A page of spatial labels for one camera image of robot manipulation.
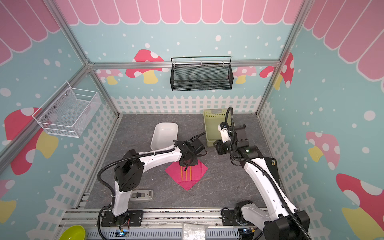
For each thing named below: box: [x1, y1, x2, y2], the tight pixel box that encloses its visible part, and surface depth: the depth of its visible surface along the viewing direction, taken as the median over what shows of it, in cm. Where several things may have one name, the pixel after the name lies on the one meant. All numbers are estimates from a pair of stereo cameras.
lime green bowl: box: [58, 224, 86, 240], surface depth 70 cm
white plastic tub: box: [150, 122, 179, 151], surface depth 108 cm
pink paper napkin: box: [165, 159, 208, 191], surface depth 89 cm
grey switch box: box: [129, 189, 154, 202], surface depth 81 cm
